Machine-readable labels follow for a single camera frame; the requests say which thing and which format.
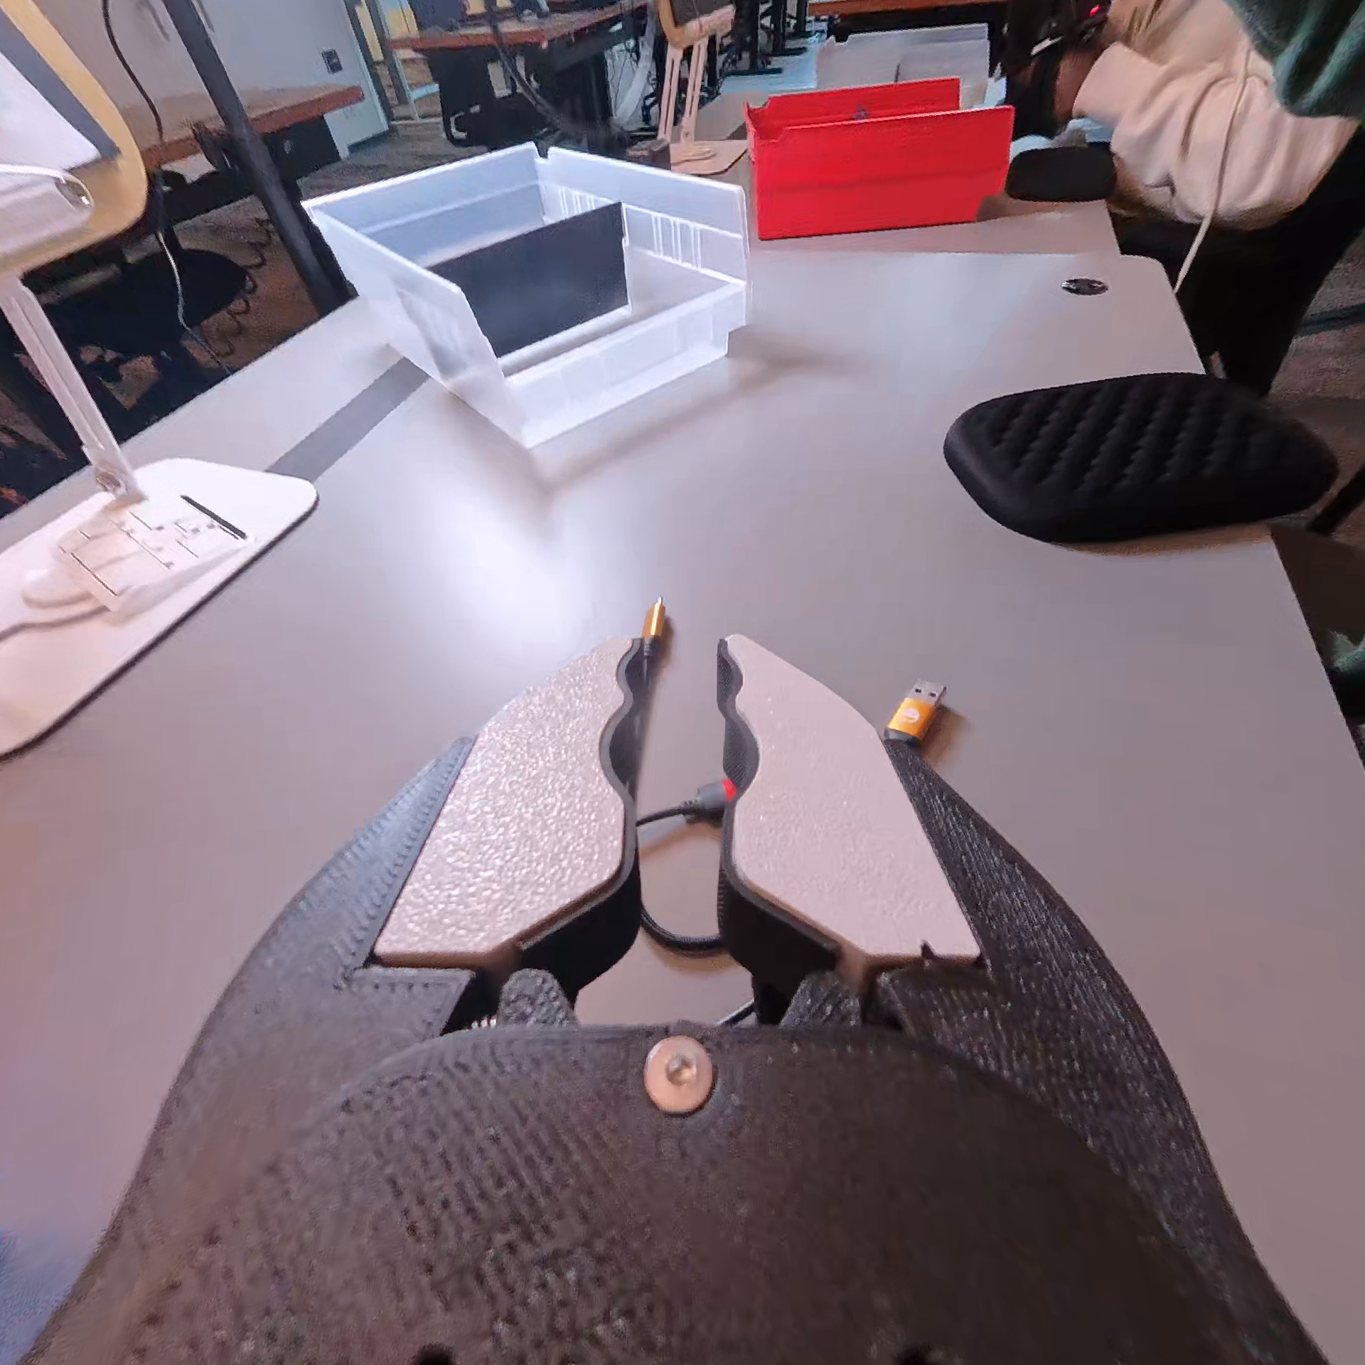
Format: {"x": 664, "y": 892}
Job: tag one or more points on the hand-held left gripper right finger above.
{"x": 832, "y": 841}

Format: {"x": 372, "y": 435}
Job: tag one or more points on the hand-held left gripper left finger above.
{"x": 511, "y": 841}

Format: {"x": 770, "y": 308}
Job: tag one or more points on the clear plastic bin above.
{"x": 682, "y": 308}

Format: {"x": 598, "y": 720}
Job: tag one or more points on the person's right forearm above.
{"x": 1322, "y": 53}

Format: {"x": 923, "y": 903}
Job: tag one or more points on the white grid sheet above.
{"x": 117, "y": 559}

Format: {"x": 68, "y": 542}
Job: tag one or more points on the black bin divider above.
{"x": 533, "y": 276}

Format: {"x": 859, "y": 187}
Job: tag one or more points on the black desk grommet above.
{"x": 1083, "y": 286}

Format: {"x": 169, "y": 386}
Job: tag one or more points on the black office chair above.
{"x": 159, "y": 299}

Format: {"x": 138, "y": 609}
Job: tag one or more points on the red plastic bin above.
{"x": 874, "y": 170}

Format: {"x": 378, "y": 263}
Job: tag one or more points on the black chair armrest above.
{"x": 1061, "y": 172}

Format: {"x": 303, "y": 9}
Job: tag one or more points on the wooden document stand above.
{"x": 692, "y": 105}

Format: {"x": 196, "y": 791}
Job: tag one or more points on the wooden desk with black legs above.
{"x": 266, "y": 105}
{"x": 511, "y": 31}

